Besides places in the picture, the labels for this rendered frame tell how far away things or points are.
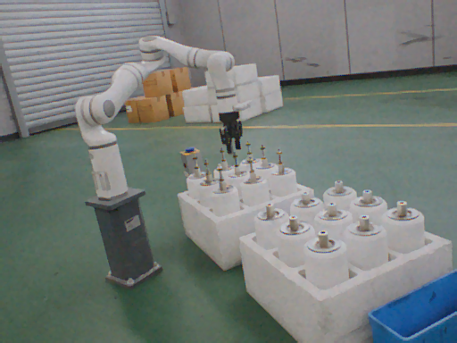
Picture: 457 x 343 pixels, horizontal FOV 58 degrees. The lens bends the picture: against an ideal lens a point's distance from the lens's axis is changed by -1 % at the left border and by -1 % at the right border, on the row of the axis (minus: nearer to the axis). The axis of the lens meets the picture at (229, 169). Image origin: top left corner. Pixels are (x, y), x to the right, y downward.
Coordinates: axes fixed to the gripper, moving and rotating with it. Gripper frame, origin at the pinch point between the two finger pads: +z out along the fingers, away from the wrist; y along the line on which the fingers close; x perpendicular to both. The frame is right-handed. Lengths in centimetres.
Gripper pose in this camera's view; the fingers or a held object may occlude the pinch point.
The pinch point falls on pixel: (234, 148)
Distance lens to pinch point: 152.2
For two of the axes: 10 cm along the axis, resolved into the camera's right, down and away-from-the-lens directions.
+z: 1.5, 9.5, 2.7
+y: -4.5, 3.1, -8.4
